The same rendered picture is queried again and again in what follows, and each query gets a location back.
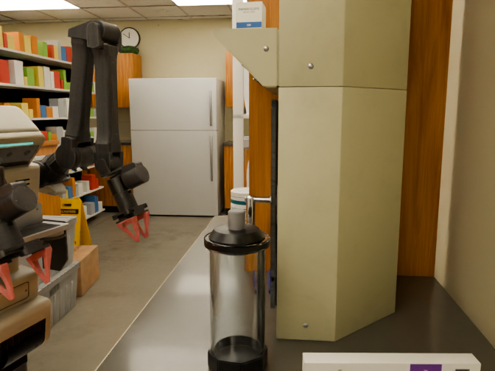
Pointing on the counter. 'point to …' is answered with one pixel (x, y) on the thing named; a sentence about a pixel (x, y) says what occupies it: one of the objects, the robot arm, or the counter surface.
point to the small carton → (250, 15)
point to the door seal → (276, 203)
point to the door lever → (253, 206)
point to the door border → (275, 201)
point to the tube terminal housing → (339, 163)
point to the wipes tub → (237, 197)
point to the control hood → (255, 52)
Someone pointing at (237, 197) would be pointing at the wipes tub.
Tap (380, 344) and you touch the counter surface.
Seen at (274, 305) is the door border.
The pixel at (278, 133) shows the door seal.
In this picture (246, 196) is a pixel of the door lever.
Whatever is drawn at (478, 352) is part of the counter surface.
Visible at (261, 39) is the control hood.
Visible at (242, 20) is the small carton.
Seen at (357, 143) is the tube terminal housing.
